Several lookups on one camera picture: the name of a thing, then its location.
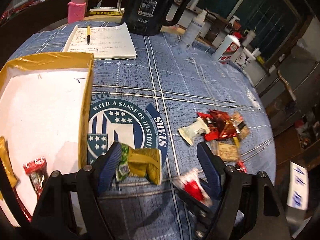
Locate gold taped cardboard tray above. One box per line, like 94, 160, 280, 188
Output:
1, 52, 94, 213

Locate red foil snack packet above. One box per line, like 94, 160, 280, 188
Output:
197, 110, 237, 141

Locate pink sleeved water bottle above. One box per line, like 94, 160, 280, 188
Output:
67, 0, 87, 24

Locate golden snack packet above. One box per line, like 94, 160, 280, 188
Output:
0, 137, 19, 200

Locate black electric kettle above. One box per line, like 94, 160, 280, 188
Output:
117, 0, 189, 36

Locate clear cracker packet yellow ends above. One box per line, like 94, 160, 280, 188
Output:
232, 112, 249, 141

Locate white spray bottle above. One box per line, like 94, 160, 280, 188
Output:
180, 10, 208, 49

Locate blue plaid tablecloth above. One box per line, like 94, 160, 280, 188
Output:
7, 21, 277, 240

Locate white wrapper snack packet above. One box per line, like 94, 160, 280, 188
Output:
178, 117, 210, 146

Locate white notebook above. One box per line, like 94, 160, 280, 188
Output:
62, 23, 137, 60

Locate red white snack packet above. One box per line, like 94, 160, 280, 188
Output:
173, 168, 213, 207

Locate red black candy packet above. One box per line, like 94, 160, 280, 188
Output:
23, 157, 48, 199

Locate yellow black pen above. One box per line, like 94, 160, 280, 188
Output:
86, 25, 91, 45

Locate yellow tape measure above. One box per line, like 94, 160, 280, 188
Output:
89, 7, 123, 16

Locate green pea snack packet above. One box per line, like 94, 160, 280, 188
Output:
116, 144, 162, 185

